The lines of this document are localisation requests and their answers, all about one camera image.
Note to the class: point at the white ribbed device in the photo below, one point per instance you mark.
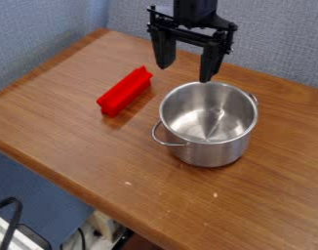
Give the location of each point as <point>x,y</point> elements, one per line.
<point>25,239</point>

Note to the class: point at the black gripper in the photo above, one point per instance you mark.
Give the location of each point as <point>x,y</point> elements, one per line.
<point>192,21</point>

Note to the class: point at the red rectangular block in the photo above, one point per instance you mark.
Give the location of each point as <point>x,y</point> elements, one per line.
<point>126,90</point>

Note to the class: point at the stainless steel pot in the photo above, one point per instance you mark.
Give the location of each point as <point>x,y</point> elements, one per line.
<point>207,122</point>

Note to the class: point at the white clutter under table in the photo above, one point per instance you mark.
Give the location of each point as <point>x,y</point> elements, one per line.
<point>102,233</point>

